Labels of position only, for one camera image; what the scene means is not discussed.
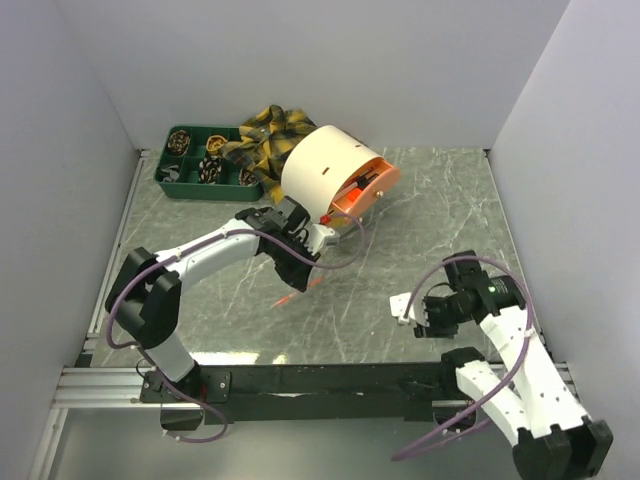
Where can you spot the black orange highlighter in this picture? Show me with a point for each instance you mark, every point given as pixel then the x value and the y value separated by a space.
pixel 355 188

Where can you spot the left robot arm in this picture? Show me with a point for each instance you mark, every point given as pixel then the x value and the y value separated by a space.
pixel 145 297

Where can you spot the white pink pen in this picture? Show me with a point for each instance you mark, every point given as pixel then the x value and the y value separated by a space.
pixel 351 192

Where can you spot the yellow plaid cloth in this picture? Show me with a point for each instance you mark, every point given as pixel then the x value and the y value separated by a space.
pixel 266 141

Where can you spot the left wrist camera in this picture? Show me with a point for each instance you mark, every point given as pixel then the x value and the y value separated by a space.
pixel 320 234

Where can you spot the round cream drawer organizer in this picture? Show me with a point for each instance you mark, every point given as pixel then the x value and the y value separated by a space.
pixel 324 163

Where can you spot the brown patterned rolled tie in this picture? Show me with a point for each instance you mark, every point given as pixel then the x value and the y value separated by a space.
pixel 178 142

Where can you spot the aluminium rail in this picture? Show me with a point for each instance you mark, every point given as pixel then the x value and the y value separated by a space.
pixel 130 387

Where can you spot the green compartment tray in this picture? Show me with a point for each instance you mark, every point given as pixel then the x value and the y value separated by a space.
pixel 188 170

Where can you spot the black white marker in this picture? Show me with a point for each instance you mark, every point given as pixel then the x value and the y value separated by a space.
pixel 363 180

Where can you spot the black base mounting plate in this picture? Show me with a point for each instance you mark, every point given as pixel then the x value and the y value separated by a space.
pixel 321 407

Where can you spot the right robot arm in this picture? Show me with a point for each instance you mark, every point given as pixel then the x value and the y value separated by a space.
pixel 552 436

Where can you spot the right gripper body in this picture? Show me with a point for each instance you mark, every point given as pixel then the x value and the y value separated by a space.
pixel 443 313

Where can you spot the black floral rolled tie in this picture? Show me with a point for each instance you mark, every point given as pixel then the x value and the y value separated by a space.
pixel 210 169

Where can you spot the tan rolled item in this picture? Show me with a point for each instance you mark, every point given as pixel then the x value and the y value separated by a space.
pixel 214 144

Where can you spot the orange pencil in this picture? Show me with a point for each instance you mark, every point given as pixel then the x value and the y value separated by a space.
pixel 295 293

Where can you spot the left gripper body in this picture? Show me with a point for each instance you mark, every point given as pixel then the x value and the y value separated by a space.
pixel 288 265

